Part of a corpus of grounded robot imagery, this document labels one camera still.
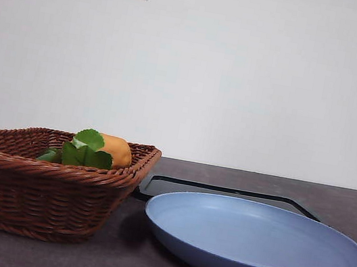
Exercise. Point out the brown wicker basket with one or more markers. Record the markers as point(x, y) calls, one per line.
point(34, 198)

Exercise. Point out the green cucumber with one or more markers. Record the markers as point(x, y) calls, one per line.
point(48, 155)

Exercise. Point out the blue round plate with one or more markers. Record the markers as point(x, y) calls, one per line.
point(248, 248)

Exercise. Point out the black flat tray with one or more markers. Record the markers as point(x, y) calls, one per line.
point(169, 187)

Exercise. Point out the yellow-brown potato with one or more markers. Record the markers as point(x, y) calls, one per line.
point(120, 154)

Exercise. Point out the red carrot with green leaves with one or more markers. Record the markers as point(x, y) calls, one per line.
point(86, 154)

